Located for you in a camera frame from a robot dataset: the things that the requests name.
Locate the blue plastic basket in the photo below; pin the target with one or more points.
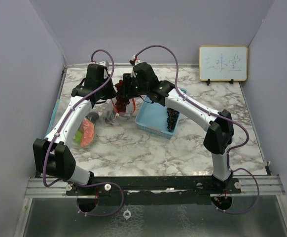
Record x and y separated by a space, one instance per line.
153 118

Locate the clear bag orange zipper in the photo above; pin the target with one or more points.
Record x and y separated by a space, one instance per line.
111 107

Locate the green leaf vegetable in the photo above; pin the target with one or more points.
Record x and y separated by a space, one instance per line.
78 136

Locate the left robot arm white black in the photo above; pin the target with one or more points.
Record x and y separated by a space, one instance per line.
52 154

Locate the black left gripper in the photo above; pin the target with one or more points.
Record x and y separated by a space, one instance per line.
112 93

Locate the clear bag blue zipper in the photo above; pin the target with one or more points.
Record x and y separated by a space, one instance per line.
75 125

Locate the dark purple plum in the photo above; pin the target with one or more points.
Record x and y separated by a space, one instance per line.
93 116

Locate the aluminium frame rail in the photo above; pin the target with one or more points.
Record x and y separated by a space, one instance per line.
268 186

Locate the small whiteboard wooden frame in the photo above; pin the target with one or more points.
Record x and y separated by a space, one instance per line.
223 63

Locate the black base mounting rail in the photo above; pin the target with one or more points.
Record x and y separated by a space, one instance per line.
155 190

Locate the watermelon slice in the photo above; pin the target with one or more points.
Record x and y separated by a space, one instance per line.
88 132

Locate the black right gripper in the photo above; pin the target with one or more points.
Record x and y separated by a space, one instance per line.
127 91

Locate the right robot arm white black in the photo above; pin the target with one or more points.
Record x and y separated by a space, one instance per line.
217 125

